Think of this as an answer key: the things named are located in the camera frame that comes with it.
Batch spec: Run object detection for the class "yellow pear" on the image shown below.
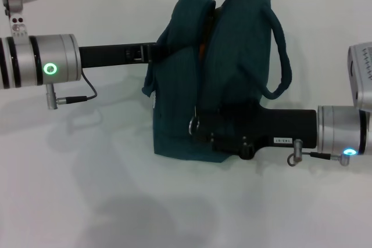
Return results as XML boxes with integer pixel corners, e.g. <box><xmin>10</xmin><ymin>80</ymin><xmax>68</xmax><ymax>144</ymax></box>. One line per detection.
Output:
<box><xmin>198</xmin><ymin>6</ymin><xmax>219</xmax><ymax>57</ymax></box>

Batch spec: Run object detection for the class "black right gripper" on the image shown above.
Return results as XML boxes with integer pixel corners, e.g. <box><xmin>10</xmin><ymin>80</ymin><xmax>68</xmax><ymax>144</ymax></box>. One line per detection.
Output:
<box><xmin>189</xmin><ymin>99</ymin><xmax>318</xmax><ymax>161</ymax></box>

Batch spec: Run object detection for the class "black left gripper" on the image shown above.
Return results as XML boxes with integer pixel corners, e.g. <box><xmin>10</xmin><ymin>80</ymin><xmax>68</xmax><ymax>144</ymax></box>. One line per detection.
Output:
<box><xmin>78</xmin><ymin>42</ymin><xmax>187</xmax><ymax>69</ymax></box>

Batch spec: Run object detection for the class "teal insulated lunch bag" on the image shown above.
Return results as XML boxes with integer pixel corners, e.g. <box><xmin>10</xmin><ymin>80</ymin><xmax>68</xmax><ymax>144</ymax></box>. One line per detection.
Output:
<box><xmin>141</xmin><ymin>0</ymin><xmax>293</xmax><ymax>164</ymax></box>

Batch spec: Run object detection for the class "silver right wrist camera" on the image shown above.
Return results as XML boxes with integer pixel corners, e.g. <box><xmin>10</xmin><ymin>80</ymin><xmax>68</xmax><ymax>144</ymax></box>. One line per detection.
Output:
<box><xmin>346</xmin><ymin>42</ymin><xmax>372</xmax><ymax>113</ymax></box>

